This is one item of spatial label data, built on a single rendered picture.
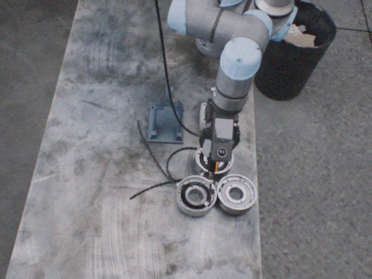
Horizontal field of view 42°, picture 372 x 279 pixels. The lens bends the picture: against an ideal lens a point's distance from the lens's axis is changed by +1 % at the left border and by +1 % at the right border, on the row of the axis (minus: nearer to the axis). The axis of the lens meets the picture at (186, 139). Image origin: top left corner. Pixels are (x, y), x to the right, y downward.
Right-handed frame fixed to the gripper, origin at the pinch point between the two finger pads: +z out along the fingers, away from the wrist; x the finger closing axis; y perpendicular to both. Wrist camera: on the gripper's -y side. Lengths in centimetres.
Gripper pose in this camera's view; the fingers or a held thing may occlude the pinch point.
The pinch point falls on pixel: (214, 156)
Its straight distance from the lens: 122.1
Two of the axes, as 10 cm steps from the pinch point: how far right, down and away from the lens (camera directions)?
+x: -9.9, -0.6, -1.0
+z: -1.2, 5.6, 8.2
